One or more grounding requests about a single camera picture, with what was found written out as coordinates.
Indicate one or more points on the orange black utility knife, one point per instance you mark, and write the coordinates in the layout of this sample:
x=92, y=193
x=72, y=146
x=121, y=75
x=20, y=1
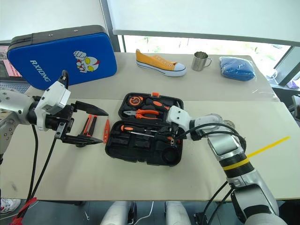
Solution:
x=88, y=125

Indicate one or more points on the stainless steel mug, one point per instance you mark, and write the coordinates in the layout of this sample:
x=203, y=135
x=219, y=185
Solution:
x=199, y=62

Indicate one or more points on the black plastic tool case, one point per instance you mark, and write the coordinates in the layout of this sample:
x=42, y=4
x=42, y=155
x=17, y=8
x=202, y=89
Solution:
x=136, y=146

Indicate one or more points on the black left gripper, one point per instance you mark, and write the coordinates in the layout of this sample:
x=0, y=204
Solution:
x=59, y=120

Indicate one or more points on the blue cloth in plastic bag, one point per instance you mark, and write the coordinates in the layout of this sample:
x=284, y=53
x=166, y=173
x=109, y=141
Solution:
x=236, y=69

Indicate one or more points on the blue padded cartoon print case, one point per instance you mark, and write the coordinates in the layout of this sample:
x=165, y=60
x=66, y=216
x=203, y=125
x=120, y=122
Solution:
x=63, y=58

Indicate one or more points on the yellow canvas sneaker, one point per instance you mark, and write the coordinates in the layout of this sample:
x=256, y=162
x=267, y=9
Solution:
x=161, y=64

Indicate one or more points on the orange tester pen screwdriver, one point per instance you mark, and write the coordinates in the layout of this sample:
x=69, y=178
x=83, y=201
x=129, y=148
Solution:
x=106, y=130

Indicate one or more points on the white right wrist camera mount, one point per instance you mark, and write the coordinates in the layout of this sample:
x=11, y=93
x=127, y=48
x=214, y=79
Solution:
x=179, y=117

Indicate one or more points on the orange black tape measure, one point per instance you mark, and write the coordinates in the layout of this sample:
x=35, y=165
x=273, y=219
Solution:
x=135, y=101

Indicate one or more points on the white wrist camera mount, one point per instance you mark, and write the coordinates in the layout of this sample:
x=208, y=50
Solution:
x=179, y=117
x=55, y=96

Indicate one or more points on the grey laptop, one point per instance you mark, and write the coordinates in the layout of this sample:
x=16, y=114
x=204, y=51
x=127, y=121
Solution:
x=10, y=70

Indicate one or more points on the white red sports shoe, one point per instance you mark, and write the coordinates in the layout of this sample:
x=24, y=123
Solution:
x=9, y=205

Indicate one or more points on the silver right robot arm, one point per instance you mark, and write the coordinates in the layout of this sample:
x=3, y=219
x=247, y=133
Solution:
x=236, y=150

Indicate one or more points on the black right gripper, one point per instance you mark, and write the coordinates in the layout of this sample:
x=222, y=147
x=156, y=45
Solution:
x=177, y=136

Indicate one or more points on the white roller blind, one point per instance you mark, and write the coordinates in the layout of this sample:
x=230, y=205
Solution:
x=201, y=16

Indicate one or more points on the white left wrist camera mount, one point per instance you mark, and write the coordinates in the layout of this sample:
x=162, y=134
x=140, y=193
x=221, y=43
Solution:
x=55, y=96

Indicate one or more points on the grey rounded robot leg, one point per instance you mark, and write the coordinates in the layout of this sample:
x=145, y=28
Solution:
x=177, y=214
x=117, y=214

